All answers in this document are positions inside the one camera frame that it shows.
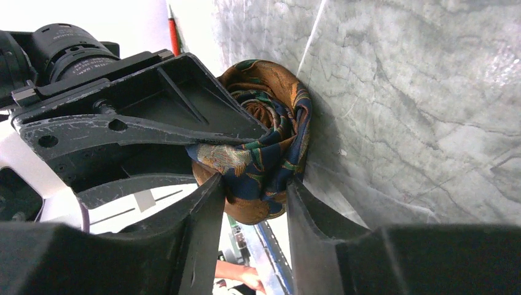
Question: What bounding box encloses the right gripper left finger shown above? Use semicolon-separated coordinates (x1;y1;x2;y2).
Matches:
1;174;225;294

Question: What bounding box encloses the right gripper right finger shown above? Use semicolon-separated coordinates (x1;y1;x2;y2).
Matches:
287;180;520;294

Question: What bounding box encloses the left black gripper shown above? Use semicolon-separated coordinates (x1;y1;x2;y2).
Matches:
1;23;268;160

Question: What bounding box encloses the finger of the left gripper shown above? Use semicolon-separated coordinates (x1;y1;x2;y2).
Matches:
57;144;195;209

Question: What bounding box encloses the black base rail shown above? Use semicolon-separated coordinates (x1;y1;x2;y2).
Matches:
221;213;295;295

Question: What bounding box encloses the person's bare hand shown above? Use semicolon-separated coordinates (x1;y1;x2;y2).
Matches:
235;265;266;295

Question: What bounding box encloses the colourful patterned tie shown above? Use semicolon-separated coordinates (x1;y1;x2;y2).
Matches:
186;60;312;225

